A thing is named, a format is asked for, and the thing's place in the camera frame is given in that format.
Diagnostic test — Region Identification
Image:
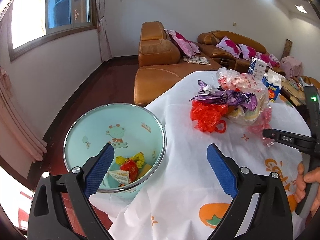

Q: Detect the red plastic bag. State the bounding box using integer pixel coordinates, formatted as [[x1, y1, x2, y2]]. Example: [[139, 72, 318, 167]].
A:
[[190, 100, 228, 133]]

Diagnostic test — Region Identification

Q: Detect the pink curtain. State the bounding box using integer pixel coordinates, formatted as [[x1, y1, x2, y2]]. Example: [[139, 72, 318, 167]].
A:
[[1, 68, 47, 163]]

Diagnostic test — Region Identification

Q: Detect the person right hand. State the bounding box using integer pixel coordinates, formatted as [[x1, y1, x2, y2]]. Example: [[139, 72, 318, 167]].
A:
[[294, 162, 320, 217]]

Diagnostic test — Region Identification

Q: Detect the brown leather chaise sofa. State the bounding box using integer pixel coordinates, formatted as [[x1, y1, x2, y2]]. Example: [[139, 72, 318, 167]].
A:
[[134, 21, 220, 106]]

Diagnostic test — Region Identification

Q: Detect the clear pink printed plastic bag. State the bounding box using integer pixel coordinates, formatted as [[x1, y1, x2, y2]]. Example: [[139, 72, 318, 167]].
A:
[[216, 67, 269, 111]]

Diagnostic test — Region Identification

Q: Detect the window with wooden frame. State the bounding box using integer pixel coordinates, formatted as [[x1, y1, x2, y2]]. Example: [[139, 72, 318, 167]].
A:
[[6, 0, 97, 61]]

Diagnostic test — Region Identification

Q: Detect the wooden board against wall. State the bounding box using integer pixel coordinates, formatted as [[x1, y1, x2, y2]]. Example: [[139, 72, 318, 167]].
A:
[[281, 39, 292, 58]]

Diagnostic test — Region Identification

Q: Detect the yellow crumpled wrapper in bin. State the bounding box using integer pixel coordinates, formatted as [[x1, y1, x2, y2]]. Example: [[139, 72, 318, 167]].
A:
[[116, 152, 145, 168]]

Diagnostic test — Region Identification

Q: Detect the brown leather long sofa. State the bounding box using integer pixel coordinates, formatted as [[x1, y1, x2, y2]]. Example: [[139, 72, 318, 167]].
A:
[[197, 30, 280, 73]]

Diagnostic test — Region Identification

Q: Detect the yellow sponge block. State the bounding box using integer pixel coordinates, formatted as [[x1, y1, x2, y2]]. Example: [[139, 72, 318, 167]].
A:
[[137, 164, 152, 180]]

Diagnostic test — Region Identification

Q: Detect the yellow white plastic bag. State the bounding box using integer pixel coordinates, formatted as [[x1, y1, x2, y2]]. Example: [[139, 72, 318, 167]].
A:
[[227, 100, 269, 126]]

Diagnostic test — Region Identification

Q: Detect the tall white grey box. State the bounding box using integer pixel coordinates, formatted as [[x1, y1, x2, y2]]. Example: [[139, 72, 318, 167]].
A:
[[247, 57, 267, 81]]

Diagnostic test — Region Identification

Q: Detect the brown leather armchair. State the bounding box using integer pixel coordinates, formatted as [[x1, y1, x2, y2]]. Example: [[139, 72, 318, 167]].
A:
[[300, 75, 320, 90]]

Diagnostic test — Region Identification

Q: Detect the dark wooden coffee table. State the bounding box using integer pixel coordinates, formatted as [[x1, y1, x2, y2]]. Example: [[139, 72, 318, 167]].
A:
[[280, 77, 306, 107]]

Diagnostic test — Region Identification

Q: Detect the pink bubble wrap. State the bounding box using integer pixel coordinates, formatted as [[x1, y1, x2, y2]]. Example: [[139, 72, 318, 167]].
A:
[[247, 106, 274, 147]]

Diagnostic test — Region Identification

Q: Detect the blue white milk carton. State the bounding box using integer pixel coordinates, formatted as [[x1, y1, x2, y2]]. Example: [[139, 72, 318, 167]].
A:
[[262, 69, 286, 102]]

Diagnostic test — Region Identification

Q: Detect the red wrapper in bin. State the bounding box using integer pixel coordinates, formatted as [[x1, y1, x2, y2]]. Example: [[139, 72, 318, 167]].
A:
[[120, 159, 139, 182]]

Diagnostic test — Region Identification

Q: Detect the pink floral cushion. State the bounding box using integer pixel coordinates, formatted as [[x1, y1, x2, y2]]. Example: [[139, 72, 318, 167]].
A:
[[256, 52, 280, 68], [216, 36, 241, 59], [239, 44, 256, 61]]

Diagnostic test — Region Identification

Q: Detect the light blue trash bin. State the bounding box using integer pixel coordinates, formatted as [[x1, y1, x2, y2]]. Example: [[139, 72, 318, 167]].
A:
[[63, 103, 167, 199]]

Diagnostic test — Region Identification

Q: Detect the pink floral pillow on chaise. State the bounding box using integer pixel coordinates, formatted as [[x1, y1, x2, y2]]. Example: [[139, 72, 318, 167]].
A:
[[165, 29, 200, 58]]

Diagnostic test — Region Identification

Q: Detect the checkered cloth on sofa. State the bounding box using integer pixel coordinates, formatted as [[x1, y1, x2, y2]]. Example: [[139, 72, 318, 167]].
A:
[[183, 56, 210, 65]]

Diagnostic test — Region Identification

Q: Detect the white patterned tablecloth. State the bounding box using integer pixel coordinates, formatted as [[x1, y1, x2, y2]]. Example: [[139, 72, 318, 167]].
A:
[[89, 71, 302, 239]]

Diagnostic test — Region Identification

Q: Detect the purple crumpled wrapper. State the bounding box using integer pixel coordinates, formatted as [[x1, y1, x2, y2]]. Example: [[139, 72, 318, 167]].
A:
[[189, 80, 258, 111]]

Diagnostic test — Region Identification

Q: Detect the pink folded blanket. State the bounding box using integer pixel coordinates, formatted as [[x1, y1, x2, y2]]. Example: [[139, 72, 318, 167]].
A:
[[280, 56, 303, 79]]

